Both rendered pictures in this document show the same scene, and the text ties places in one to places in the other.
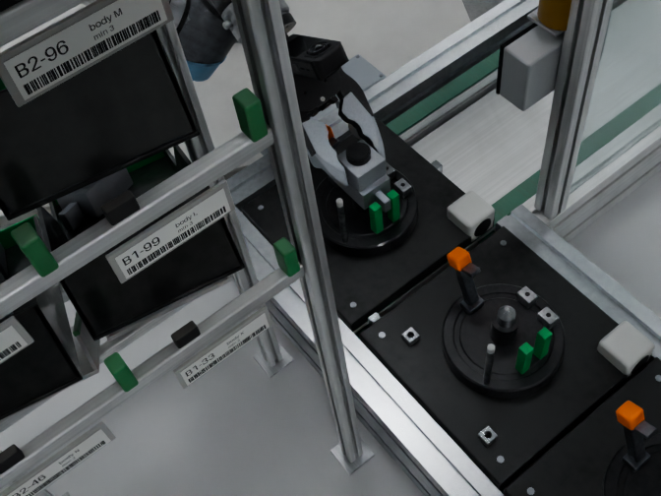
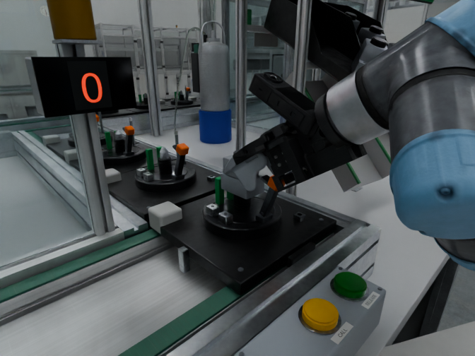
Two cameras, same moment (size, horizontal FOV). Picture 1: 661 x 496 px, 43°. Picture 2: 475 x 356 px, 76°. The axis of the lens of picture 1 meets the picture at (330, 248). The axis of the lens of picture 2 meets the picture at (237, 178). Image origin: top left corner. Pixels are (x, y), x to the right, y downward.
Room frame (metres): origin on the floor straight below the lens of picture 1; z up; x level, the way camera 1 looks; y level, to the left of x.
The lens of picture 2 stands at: (1.12, -0.18, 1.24)
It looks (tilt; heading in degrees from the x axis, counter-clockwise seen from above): 21 degrees down; 166
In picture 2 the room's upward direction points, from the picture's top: straight up
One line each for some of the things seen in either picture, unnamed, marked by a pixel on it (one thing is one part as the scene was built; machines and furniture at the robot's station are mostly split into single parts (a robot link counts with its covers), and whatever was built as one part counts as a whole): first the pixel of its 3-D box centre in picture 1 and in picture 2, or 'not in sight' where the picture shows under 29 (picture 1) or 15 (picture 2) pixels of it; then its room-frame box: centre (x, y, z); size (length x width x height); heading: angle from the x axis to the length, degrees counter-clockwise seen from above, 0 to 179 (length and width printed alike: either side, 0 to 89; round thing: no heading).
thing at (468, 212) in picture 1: (470, 217); (165, 217); (0.62, -0.19, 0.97); 0.05 x 0.05 x 0.04; 30
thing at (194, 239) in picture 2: (365, 216); (242, 223); (0.65, -0.05, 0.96); 0.24 x 0.24 x 0.02; 30
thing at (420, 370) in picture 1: (505, 326); (165, 163); (0.43, -0.18, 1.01); 0.24 x 0.24 x 0.13; 30
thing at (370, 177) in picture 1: (365, 173); (238, 170); (0.65, -0.06, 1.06); 0.08 x 0.04 x 0.07; 30
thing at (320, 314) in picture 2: not in sight; (319, 316); (0.88, -0.02, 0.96); 0.04 x 0.04 x 0.02
